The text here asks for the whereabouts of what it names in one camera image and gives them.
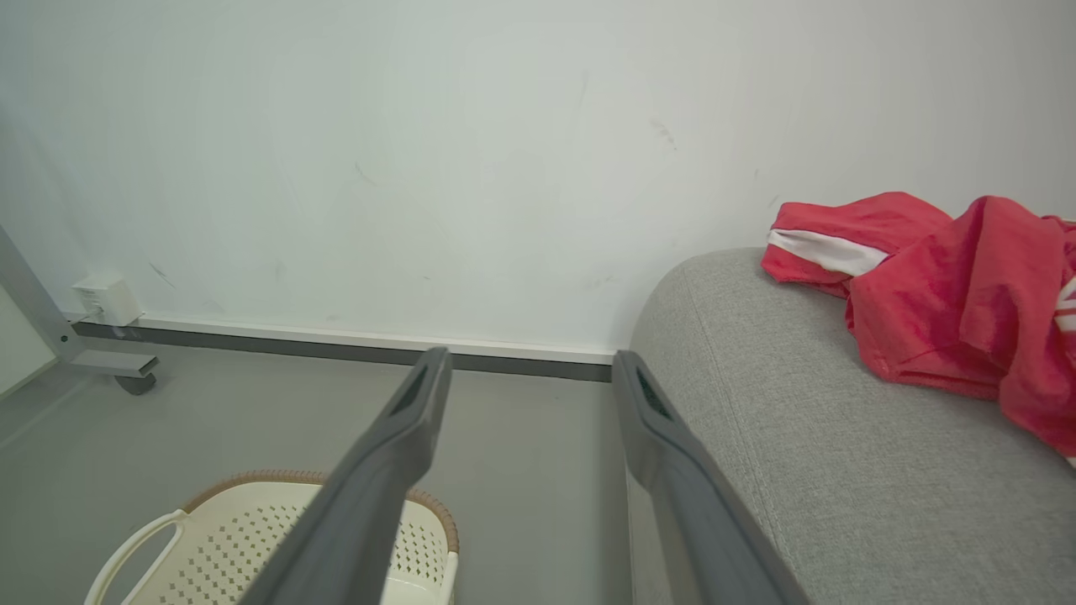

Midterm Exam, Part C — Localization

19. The red sports jersey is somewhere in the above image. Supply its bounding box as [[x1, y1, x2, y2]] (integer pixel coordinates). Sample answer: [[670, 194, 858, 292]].
[[761, 192, 1076, 468]]

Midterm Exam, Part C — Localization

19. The grey fabric sofa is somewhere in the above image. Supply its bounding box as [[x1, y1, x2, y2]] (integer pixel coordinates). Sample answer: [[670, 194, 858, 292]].
[[628, 246, 1076, 605]]

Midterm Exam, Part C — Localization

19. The grey metal stand frame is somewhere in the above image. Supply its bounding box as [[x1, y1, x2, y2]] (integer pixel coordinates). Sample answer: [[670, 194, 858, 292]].
[[0, 222, 161, 379]]

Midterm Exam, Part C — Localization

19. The dark grey wall baseboard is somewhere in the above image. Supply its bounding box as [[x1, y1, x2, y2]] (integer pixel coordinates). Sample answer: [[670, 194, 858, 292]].
[[71, 314, 615, 384]]

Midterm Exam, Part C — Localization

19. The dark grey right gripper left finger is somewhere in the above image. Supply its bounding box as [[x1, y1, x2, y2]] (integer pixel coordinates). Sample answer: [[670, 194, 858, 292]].
[[240, 347, 454, 605]]

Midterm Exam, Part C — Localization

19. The white wall socket box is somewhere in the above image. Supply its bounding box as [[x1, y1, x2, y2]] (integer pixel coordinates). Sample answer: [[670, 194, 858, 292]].
[[72, 272, 145, 328]]

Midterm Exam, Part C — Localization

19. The white partition panel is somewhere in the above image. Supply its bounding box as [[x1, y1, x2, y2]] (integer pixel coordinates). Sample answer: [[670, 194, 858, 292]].
[[0, 284, 58, 401]]

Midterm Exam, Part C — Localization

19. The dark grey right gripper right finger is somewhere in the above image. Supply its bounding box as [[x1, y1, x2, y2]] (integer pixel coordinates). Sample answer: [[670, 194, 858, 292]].
[[612, 350, 810, 605]]

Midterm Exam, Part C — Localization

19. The cream laundry basket brown rim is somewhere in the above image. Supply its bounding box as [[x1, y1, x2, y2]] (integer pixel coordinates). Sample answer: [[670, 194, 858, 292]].
[[84, 470, 461, 605]]

